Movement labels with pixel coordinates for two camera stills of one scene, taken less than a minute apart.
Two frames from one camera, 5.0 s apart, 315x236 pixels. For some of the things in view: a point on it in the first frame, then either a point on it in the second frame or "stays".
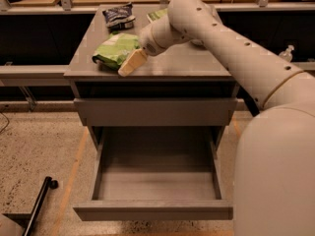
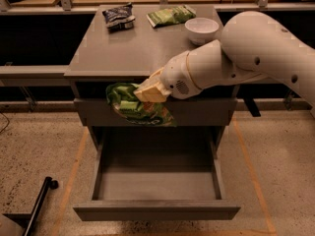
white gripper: x=147 y=43 -> x=176 y=75
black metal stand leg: x=47 y=184 stays
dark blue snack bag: x=119 y=18 stays
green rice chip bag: x=110 y=54 -> x=132 y=108
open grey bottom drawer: x=157 y=173 stays
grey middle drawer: x=154 y=112 stays
